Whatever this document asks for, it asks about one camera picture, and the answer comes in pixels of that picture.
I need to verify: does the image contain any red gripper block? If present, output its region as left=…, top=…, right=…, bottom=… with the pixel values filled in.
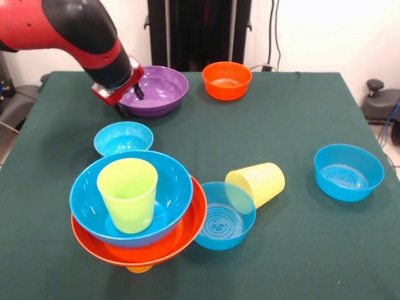
left=91, top=56, right=146, bottom=119

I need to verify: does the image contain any purple bowl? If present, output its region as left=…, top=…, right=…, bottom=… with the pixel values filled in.
left=118, top=65, right=189, bottom=119

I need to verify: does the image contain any large deep blue bowl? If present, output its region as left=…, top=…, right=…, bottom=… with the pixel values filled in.
left=69, top=149, right=194, bottom=249

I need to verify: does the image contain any green cup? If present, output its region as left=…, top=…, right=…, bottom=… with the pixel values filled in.
left=96, top=158, right=159, bottom=234

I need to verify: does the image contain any large orange bowl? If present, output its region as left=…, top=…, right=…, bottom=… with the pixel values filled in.
left=71, top=175, right=208, bottom=268

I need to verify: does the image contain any yellow cup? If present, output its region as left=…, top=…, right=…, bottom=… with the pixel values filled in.
left=224, top=162, right=286, bottom=209

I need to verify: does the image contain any blue ring-patterned bowl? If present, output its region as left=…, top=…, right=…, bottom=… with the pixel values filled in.
left=314, top=143, right=385, bottom=203
left=194, top=181, right=257, bottom=251

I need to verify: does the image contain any small light blue bowl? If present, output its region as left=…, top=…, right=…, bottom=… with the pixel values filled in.
left=93, top=121, right=154, bottom=157

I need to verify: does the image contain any small red-orange bowl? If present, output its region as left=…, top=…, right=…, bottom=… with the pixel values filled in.
left=201, top=61, right=253, bottom=101

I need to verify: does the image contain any black equipment box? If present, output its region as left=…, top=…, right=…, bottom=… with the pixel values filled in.
left=0, top=51, right=16, bottom=109

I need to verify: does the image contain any dark green table cloth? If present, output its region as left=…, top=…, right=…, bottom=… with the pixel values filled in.
left=0, top=71, right=400, bottom=300

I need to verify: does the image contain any orange cup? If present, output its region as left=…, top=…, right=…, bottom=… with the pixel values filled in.
left=126, top=264, right=154, bottom=274

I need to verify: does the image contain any black pedestal foot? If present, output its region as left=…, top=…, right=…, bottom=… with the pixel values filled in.
left=361, top=79, right=400, bottom=125
left=0, top=84, right=41, bottom=132

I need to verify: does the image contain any grey cable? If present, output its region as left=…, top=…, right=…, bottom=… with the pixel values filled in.
left=0, top=120, right=20, bottom=135

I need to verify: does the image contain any blue cable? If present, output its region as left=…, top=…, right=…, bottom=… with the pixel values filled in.
left=379, top=98, right=400, bottom=148

